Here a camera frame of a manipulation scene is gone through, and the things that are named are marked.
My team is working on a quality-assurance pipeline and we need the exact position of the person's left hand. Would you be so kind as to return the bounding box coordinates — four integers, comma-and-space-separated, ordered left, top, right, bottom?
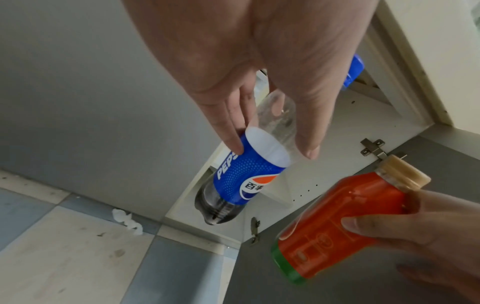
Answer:
121, 0, 378, 160

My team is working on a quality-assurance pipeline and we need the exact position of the person's right hand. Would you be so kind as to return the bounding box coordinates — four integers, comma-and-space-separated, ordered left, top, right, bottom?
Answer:
340, 189, 480, 299

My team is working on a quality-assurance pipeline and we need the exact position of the orange juice bottle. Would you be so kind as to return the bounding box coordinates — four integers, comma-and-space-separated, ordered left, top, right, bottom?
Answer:
270, 155, 432, 286

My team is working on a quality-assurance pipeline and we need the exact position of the blue label cola bottle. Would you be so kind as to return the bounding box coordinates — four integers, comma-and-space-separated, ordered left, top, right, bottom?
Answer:
195, 70, 297, 226

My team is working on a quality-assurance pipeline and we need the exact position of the grey cabinet door with hinges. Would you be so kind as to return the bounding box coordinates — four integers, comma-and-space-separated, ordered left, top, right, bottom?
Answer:
219, 124, 480, 304

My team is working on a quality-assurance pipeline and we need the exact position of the metal cabinet hinge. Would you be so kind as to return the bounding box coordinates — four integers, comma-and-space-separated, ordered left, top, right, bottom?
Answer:
249, 216, 262, 245
360, 138, 408, 163

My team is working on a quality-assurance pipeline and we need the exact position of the blue label drink bottle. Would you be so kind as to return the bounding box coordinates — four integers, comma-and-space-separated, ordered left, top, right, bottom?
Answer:
342, 54, 365, 89

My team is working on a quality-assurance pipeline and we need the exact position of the white cabinet body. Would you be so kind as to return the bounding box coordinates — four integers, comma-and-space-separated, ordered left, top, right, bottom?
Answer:
163, 22, 438, 253

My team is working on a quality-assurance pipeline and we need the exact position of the crumpled white paper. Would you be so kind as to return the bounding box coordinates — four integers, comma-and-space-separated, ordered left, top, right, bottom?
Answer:
111, 208, 145, 236

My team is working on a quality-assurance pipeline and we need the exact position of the white door frame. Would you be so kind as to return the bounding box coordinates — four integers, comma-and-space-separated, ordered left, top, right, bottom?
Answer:
375, 0, 480, 128

